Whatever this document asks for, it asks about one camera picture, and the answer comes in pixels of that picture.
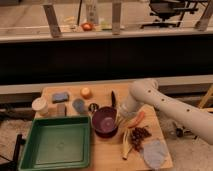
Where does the purple bowl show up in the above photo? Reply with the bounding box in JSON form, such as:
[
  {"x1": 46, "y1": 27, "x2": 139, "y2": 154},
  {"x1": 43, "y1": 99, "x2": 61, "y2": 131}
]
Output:
[{"x1": 92, "y1": 106, "x2": 118, "y2": 133}]

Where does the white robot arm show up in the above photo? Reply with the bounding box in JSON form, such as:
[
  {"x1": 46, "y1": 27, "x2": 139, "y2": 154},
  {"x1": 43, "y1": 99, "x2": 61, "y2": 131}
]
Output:
[{"x1": 118, "y1": 78, "x2": 213, "y2": 145}]

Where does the green plastic tray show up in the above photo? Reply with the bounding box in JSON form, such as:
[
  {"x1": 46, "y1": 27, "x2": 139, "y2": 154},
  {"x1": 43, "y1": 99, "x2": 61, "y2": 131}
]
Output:
[{"x1": 19, "y1": 116, "x2": 91, "y2": 171}]

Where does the orange fruit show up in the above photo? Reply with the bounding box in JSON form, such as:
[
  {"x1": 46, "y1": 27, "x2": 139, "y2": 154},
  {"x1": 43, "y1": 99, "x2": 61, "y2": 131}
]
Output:
[{"x1": 80, "y1": 87, "x2": 92, "y2": 99}]

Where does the small metal cup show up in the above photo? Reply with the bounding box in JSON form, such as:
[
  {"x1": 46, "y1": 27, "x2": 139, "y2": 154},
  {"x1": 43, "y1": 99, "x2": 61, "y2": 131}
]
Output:
[{"x1": 88, "y1": 103, "x2": 99, "y2": 113}]

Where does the orange bowl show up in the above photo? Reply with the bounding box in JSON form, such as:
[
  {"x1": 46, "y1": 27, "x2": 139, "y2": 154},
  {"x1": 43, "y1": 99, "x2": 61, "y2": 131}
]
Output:
[{"x1": 95, "y1": 131, "x2": 117, "y2": 138}]

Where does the blue sponge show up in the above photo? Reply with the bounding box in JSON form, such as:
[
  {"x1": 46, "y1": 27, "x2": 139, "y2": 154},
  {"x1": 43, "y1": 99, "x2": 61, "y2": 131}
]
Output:
[{"x1": 52, "y1": 92, "x2": 69, "y2": 103}]

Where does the small wooden block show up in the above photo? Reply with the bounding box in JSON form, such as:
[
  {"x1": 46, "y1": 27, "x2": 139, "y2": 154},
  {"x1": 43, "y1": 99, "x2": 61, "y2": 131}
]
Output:
[{"x1": 57, "y1": 103, "x2": 67, "y2": 116}]

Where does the bunch of brown grapes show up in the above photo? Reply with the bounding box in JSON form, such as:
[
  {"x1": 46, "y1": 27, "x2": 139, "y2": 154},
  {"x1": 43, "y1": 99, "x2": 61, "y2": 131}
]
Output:
[{"x1": 130, "y1": 127, "x2": 152, "y2": 151}]

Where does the yellow banana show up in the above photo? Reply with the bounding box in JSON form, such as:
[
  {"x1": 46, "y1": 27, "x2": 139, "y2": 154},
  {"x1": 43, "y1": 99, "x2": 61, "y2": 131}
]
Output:
[{"x1": 122, "y1": 129, "x2": 132, "y2": 160}]

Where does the red round object on shelf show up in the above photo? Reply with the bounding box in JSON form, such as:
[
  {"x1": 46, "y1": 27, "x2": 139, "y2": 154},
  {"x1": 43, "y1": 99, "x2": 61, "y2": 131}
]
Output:
[{"x1": 81, "y1": 22, "x2": 94, "y2": 31}]

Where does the white lidded cup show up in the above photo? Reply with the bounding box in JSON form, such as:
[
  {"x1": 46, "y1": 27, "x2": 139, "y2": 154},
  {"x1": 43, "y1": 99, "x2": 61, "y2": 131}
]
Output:
[{"x1": 32, "y1": 97, "x2": 48, "y2": 116}]

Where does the blue grey cloth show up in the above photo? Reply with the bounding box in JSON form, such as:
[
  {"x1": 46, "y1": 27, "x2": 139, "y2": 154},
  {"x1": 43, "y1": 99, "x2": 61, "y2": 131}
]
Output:
[{"x1": 142, "y1": 139, "x2": 168, "y2": 170}]

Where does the black office chair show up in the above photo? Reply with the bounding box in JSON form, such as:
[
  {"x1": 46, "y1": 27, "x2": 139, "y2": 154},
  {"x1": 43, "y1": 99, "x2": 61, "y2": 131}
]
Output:
[{"x1": 141, "y1": 0, "x2": 208, "y2": 29}]

